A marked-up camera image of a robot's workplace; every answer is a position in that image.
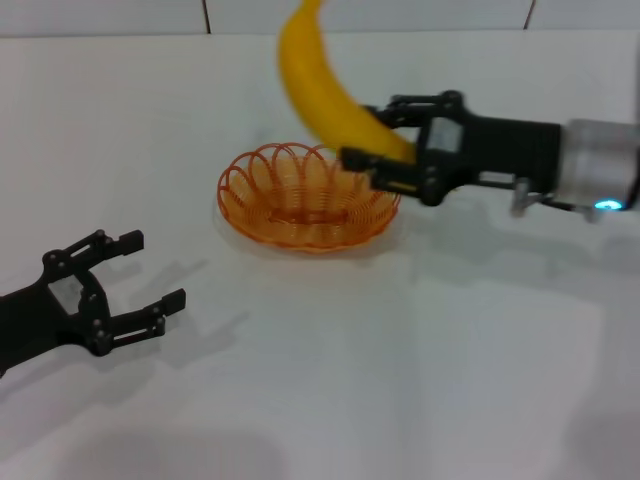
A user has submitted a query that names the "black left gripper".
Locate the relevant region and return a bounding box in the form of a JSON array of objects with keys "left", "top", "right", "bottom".
[{"left": 0, "top": 228, "right": 188, "bottom": 377}]

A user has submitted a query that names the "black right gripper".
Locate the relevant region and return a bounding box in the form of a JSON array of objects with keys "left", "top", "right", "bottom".
[{"left": 339, "top": 90, "right": 564, "bottom": 207}]

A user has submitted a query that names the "yellow banana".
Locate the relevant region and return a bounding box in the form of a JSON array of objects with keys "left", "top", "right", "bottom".
[{"left": 277, "top": 0, "right": 419, "bottom": 164}]

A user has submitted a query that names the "orange wire basket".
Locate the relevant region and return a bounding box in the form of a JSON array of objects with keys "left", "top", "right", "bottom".
[{"left": 216, "top": 142, "right": 403, "bottom": 255}]

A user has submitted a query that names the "metal connector with cable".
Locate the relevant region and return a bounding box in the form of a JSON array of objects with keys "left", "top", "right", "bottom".
[{"left": 508, "top": 176, "right": 602, "bottom": 224}]

